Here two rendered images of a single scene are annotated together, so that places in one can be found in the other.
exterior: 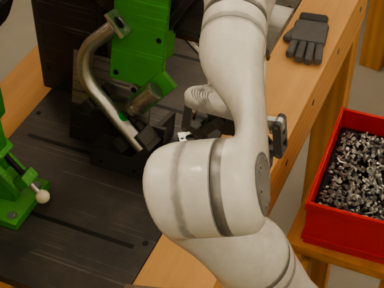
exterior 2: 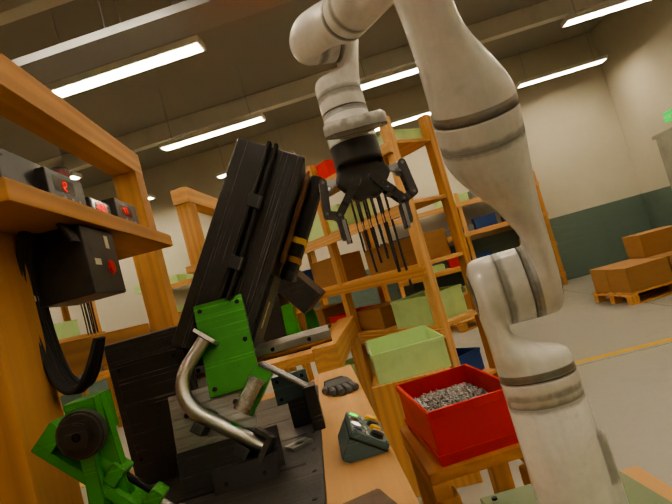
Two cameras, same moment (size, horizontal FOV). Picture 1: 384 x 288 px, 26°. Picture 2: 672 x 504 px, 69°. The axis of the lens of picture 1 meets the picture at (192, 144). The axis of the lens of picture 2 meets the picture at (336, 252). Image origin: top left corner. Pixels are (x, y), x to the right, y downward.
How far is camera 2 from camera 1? 95 cm
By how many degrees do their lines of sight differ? 52
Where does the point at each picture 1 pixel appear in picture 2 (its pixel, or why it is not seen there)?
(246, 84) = not seen: outside the picture
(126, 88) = (227, 404)
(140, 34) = (227, 341)
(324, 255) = (467, 464)
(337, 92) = not seen: hidden behind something
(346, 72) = not seen: hidden behind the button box
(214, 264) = (466, 33)
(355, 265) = (497, 455)
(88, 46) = (184, 367)
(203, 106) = (345, 122)
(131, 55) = (224, 365)
